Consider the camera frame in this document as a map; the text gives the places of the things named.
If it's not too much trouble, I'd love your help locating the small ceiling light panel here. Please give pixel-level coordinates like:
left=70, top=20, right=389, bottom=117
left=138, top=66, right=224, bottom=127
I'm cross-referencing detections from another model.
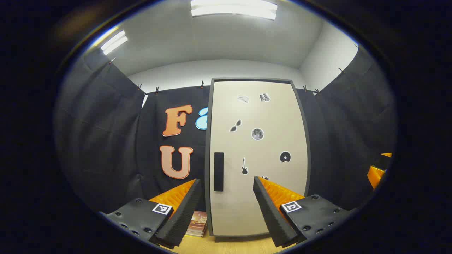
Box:
left=101, top=30, right=128, bottom=55

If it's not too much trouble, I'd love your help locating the black door handle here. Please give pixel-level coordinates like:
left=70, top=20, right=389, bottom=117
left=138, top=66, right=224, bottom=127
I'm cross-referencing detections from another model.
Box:
left=214, top=152, right=224, bottom=192

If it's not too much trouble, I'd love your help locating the dark grey cabinet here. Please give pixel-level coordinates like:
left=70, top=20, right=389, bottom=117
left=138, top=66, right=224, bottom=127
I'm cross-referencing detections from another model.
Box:
left=205, top=78, right=311, bottom=242

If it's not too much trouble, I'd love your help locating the brown cover book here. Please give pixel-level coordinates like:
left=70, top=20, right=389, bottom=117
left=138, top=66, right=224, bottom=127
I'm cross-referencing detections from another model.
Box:
left=188, top=211, right=208, bottom=230

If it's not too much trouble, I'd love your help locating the black backdrop cloth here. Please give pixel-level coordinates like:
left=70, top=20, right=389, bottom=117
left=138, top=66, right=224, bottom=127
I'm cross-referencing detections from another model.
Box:
left=55, top=46, right=396, bottom=216

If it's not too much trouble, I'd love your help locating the large ceiling light panel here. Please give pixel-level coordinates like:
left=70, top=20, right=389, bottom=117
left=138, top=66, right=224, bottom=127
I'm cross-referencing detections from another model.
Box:
left=191, top=0, right=278, bottom=20

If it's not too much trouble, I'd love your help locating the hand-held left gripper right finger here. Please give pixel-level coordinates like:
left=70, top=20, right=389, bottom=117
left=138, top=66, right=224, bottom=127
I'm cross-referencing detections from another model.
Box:
left=253, top=176, right=353, bottom=247

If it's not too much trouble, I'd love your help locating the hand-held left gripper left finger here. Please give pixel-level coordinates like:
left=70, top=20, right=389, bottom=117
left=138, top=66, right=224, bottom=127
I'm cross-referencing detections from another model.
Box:
left=99, top=178, right=202, bottom=249

